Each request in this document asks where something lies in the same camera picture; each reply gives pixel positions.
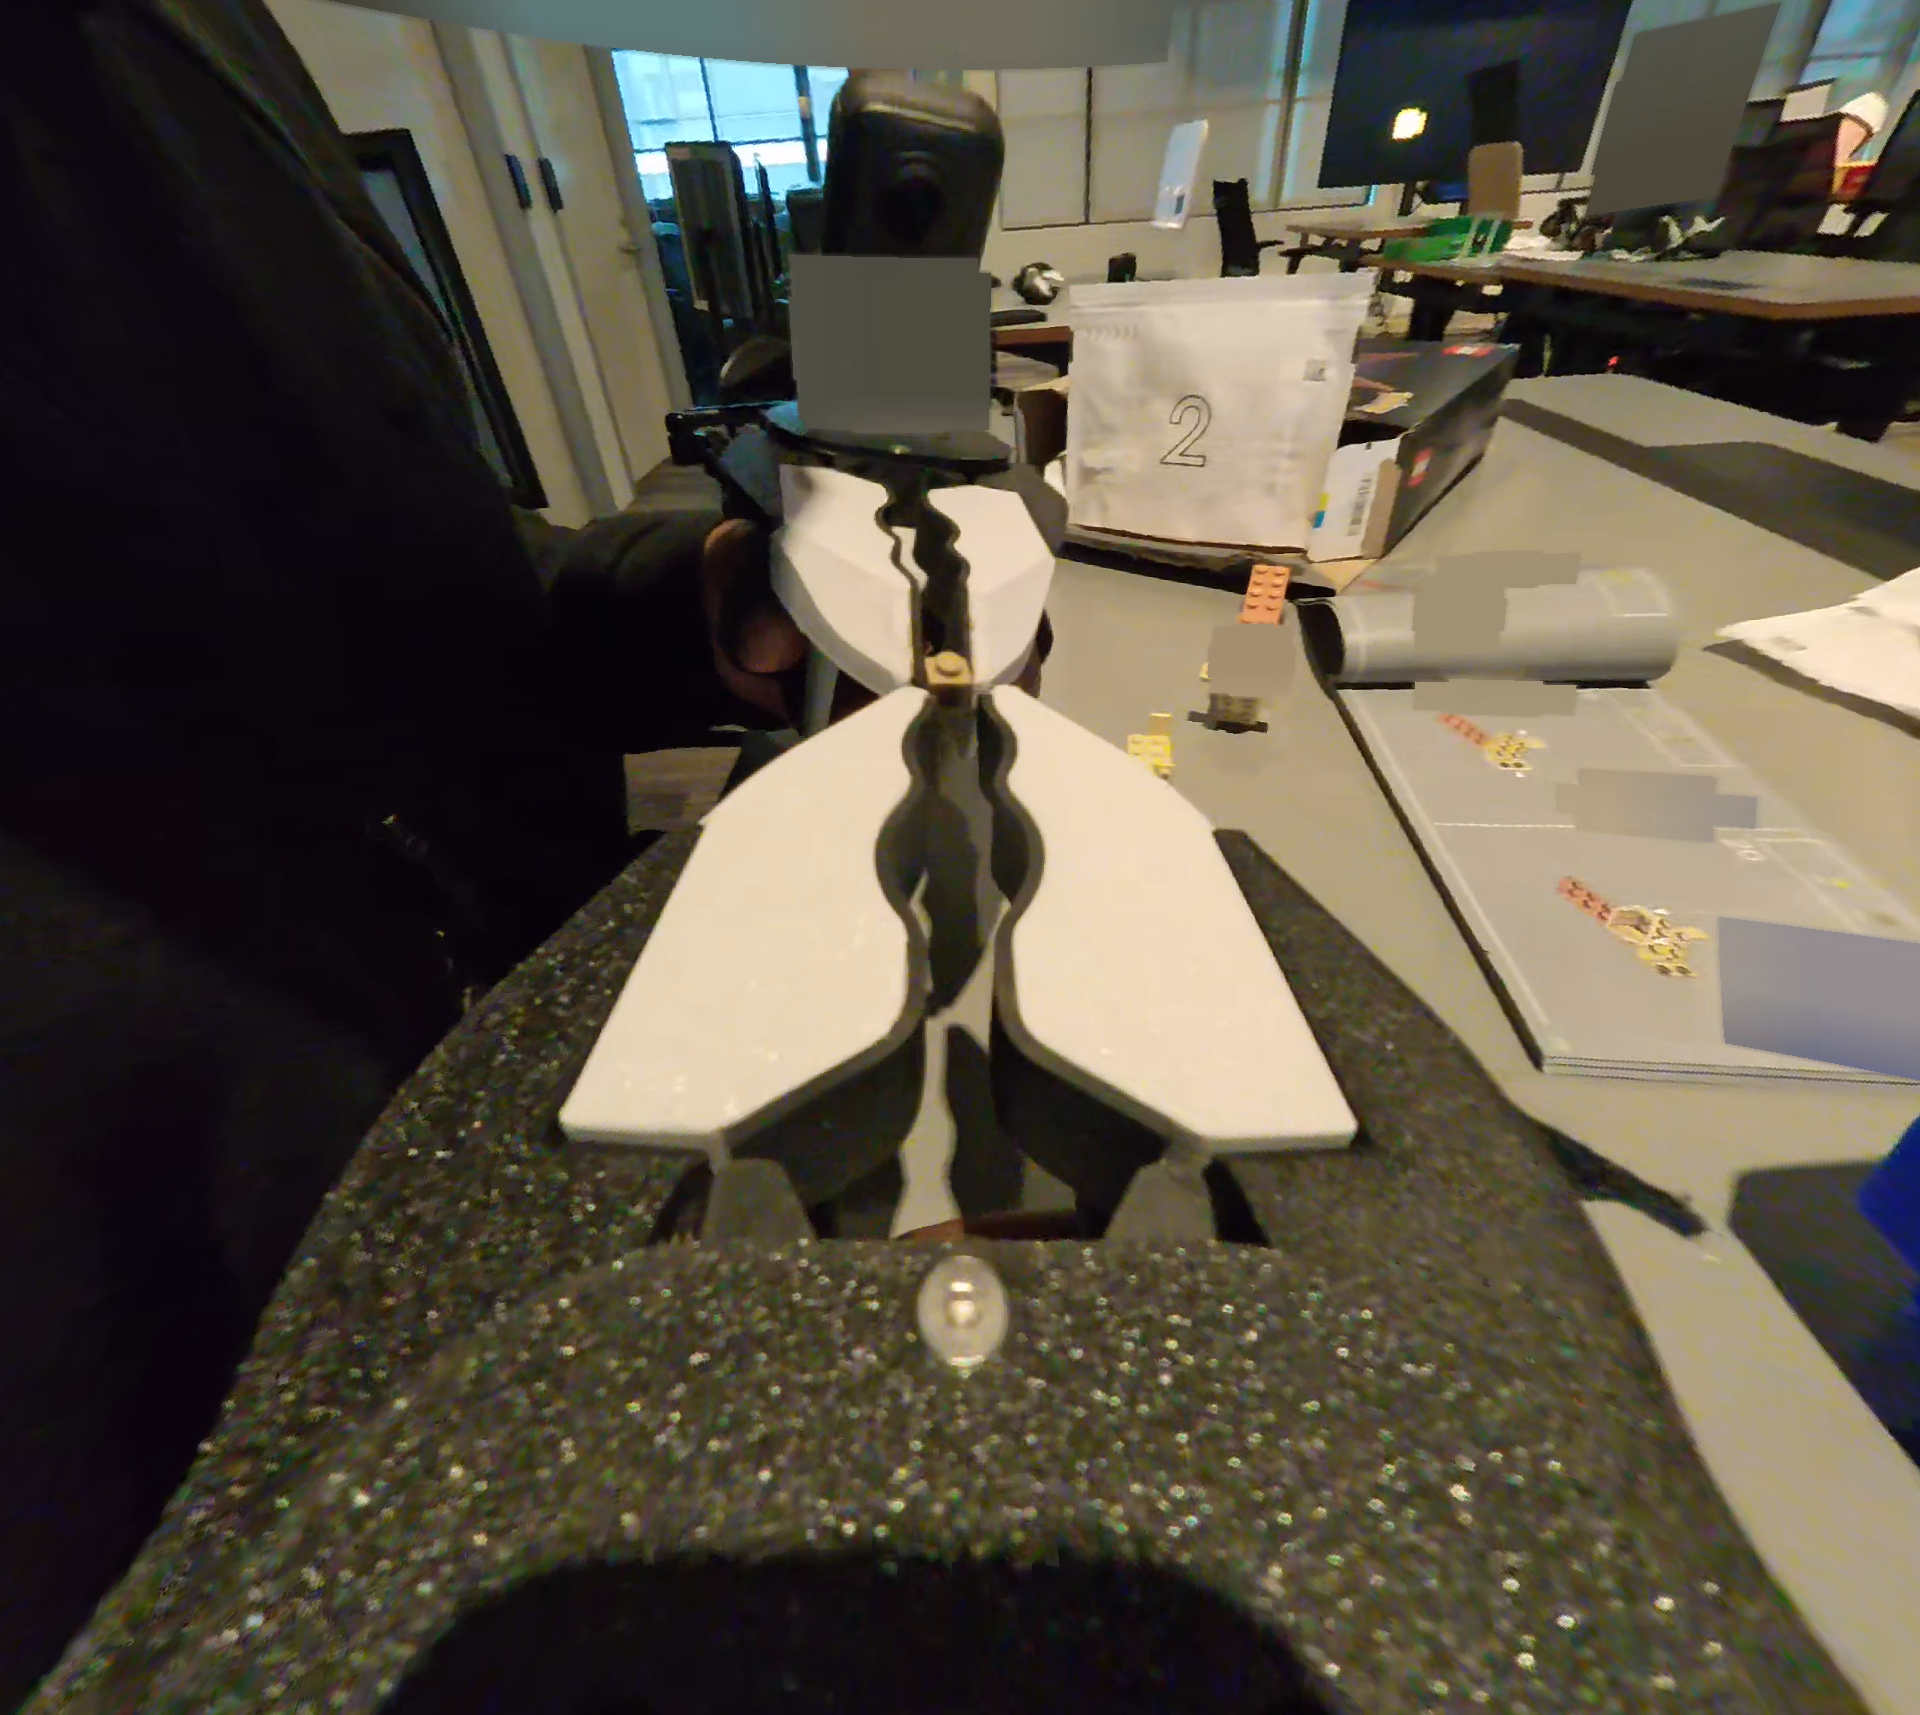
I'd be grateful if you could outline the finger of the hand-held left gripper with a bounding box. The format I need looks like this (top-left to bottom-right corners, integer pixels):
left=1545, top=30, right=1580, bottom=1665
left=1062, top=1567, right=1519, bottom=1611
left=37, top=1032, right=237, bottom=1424
left=771, top=460, right=923, bottom=694
left=928, top=480, right=1062, bottom=694

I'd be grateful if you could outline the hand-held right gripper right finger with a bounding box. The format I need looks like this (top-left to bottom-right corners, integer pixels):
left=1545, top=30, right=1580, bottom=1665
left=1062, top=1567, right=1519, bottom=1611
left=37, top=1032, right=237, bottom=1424
left=976, top=684, right=1364, bottom=1156

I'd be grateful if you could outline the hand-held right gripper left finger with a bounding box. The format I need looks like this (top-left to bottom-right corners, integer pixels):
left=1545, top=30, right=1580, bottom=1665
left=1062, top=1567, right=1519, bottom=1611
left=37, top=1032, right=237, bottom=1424
left=561, top=684, right=942, bottom=1154

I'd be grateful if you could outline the grey desk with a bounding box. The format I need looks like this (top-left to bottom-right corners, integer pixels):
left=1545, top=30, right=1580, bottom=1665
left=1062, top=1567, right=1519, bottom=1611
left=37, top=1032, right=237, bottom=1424
left=615, top=366, right=1920, bottom=1715

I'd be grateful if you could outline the person's left hand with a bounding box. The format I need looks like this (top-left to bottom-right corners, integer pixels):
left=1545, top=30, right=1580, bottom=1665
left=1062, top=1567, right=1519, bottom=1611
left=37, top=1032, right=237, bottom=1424
left=701, top=516, right=812, bottom=722

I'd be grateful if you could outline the black office chair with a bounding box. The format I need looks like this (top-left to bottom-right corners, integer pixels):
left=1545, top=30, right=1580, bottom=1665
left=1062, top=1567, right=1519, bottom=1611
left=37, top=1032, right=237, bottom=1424
left=659, top=138, right=787, bottom=412

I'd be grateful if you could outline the tan studded toy brick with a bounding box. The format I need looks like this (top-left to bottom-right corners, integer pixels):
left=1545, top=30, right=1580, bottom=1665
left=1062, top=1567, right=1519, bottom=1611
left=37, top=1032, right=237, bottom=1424
left=1192, top=628, right=1286, bottom=730

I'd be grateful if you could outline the white bag numbered 2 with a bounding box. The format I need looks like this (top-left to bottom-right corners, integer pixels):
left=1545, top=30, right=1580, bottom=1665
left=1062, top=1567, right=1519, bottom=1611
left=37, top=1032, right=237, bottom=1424
left=1062, top=270, right=1376, bottom=556

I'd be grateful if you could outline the dark printed carton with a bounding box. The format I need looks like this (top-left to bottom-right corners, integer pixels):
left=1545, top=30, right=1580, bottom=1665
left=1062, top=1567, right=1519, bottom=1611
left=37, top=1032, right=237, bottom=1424
left=1320, top=340, right=1519, bottom=562

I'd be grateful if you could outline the grey instruction booklet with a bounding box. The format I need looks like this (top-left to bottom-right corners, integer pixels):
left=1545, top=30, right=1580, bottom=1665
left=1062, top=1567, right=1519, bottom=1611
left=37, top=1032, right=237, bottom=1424
left=1290, top=562, right=1920, bottom=1088

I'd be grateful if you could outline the dark framed glass panel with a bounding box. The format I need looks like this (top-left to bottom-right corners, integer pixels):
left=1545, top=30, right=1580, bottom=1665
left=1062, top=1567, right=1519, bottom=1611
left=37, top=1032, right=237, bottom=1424
left=345, top=126, right=552, bottom=518

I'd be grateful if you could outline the black computer monitor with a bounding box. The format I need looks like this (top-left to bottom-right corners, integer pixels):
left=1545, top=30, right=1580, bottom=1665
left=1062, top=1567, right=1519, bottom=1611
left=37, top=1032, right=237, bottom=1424
left=1318, top=0, right=1645, bottom=194

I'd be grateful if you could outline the crumpled white paper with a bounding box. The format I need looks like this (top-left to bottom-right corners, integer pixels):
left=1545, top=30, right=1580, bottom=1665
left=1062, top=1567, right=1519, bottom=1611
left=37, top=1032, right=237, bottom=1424
left=1715, top=568, right=1920, bottom=728

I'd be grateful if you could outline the wooden office table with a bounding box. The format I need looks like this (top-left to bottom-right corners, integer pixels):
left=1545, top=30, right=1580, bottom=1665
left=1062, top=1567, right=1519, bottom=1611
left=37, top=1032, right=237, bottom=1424
left=1283, top=210, right=1920, bottom=368

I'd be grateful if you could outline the blue plastic bin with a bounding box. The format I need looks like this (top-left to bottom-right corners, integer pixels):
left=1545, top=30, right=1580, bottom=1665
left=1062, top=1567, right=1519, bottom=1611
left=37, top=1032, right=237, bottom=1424
left=1853, top=1116, right=1920, bottom=1274

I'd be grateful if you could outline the grey monitor back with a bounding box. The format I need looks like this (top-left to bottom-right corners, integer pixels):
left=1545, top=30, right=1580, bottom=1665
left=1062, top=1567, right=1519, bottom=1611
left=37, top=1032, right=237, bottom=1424
left=1582, top=4, right=1781, bottom=224

